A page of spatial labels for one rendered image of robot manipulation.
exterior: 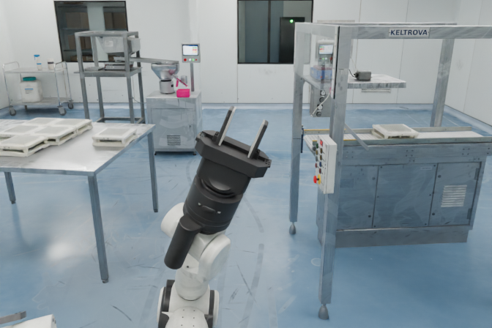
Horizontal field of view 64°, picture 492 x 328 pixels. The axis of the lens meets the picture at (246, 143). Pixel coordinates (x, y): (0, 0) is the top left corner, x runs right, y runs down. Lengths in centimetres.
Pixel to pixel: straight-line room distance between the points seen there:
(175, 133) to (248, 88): 297
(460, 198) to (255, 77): 508
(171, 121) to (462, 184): 328
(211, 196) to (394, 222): 273
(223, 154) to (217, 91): 716
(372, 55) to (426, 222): 501
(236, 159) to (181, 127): 444
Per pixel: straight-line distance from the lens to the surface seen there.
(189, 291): 88
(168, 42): 778
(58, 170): 268
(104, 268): 291
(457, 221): 354
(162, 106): 503
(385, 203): 319
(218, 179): 64
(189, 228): 66
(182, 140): 509
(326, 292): 249
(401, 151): 301
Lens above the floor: 171
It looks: 18 degrees down
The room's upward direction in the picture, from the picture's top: straight up
